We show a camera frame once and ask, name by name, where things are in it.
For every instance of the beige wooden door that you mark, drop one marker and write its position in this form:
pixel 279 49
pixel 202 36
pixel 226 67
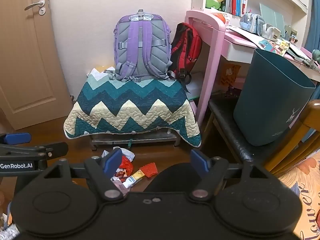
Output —
pixel 25 67

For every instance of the green folding tablet case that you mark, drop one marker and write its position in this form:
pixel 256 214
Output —
pixel 271 15

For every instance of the dark teal trash bin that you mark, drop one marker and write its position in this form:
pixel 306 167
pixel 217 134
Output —
pixel 270 100

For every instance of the black seat cushion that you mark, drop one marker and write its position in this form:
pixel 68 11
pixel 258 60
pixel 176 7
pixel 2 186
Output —
pixel 227 127

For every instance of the grey pencil case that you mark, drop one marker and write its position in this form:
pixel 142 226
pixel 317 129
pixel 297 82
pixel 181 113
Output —
pixel 271 31

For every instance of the white tissue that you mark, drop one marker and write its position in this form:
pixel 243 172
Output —
pixel 128 155

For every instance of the red mesh sleeve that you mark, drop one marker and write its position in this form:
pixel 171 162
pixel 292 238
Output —
pixel 149 170

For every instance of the orange printed box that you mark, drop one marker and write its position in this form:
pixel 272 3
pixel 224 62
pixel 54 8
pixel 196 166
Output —
pixel 230 77

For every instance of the red black backpack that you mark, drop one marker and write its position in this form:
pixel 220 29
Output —
pixel 186 47

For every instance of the yellow white sachet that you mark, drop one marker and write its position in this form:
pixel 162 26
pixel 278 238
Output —
pixel 135 177

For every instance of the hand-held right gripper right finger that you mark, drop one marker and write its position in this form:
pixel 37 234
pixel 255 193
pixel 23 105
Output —
pixel 200 162

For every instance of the red plastic wrapper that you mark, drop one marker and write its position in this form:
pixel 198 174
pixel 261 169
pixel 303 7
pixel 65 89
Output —
pixel 125 166

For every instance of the grey green folder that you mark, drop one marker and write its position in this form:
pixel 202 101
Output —
pixel 298 53

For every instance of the orange tissue pack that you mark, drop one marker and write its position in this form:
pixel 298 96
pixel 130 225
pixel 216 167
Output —
pixel 221 18

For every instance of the teal cream zigzag quilt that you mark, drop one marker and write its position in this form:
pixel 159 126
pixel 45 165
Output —
pixel 130 105

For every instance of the blue curtain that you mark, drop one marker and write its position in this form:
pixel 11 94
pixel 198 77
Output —
pixel 313 25

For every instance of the wooden chair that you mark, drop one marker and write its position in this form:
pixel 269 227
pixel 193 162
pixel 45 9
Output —
pixel 295 140

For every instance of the green headphones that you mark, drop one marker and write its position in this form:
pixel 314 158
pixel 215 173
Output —
pixel 315 57

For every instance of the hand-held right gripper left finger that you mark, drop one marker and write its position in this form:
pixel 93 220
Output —
pixel 112 162

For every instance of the pink desk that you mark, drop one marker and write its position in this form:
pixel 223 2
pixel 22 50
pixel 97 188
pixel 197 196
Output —
pixel 212 30

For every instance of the blue pencil case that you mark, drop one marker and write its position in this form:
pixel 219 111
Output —
pixel 251 22

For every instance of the pale pink wrapper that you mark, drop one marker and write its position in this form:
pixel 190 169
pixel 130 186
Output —
pixel 120 185

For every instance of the white paper sheet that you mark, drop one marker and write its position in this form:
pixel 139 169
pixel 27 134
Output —
pixel 243 36

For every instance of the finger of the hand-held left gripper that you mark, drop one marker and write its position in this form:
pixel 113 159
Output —
pixel 53 149
pixel 17 138

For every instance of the round silver door lock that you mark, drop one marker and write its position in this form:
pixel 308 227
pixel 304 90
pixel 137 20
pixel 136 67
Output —
pixel 42 11

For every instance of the purple grey backpack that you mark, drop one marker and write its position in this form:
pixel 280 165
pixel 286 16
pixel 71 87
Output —
pixel 140 45

